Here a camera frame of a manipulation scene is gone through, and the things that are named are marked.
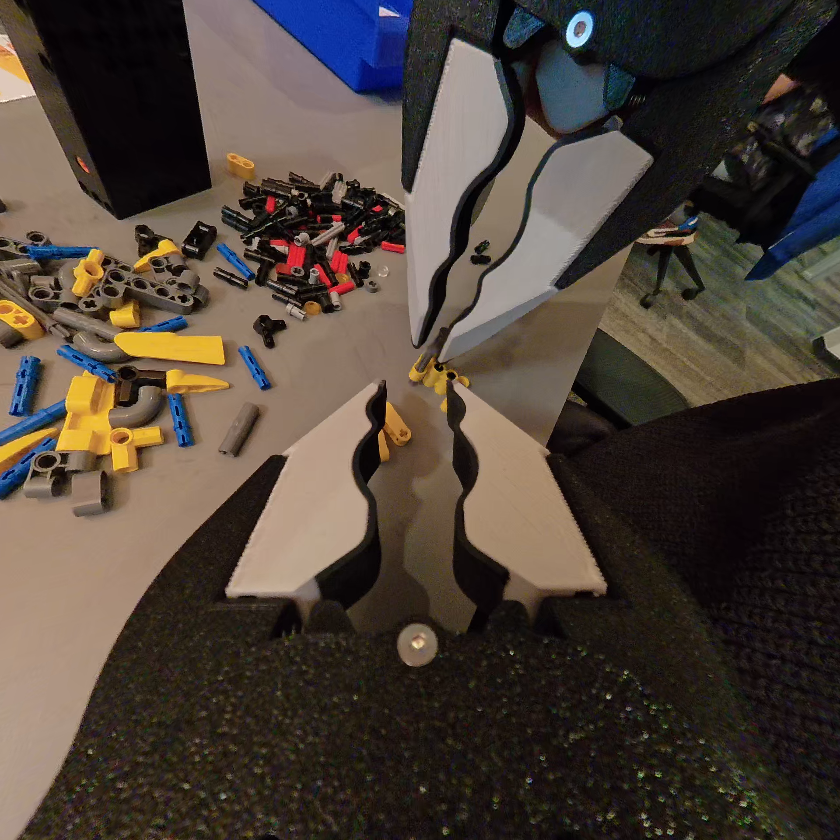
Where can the black two-hole connector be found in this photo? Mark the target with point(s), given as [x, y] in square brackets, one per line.
[199, 240]

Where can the blue jacket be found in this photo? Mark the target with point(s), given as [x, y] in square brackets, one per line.
[807, 223]

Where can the yellow connector assembly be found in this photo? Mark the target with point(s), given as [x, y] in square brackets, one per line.
[423, 375]

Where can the pile of yellow grey beams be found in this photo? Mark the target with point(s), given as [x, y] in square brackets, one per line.
[85, 394]

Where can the black angled connector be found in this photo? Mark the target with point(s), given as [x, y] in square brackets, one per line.
[268, 328]

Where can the yellow two-hole beam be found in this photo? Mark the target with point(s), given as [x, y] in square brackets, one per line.
[241, 166]

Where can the blue pin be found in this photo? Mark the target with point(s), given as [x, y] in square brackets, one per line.
[254, 367]
[235, 260]

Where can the black perforated block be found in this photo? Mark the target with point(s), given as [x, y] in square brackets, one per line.
[118, 98]

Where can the dark grey tube connector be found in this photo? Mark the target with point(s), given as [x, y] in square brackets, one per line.
[239, 428]

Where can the yellow black sticker sheet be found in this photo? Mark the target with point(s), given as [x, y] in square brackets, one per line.
[13, 72]

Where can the person's black knit sweater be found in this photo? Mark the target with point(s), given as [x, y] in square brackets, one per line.
[722, 558]

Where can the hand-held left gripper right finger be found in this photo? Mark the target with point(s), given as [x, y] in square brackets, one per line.
[525, 518]

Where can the small black pin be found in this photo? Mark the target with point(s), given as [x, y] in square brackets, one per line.
[481, 251]

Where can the blue storage bin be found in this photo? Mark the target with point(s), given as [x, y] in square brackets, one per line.
[341, 39]

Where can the short yellow beam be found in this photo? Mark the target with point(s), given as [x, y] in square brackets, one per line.
[397, 426]
[383, 446]

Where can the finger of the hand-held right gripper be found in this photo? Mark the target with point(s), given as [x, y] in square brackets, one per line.
[577, 197]
[459, 144]

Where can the office chair wheel base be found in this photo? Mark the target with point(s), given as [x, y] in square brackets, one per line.
[676, 275]

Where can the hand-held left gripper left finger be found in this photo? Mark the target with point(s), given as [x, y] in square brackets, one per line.
[308, 512]

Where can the pile of black red pins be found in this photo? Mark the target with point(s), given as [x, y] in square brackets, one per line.
[308, 243]

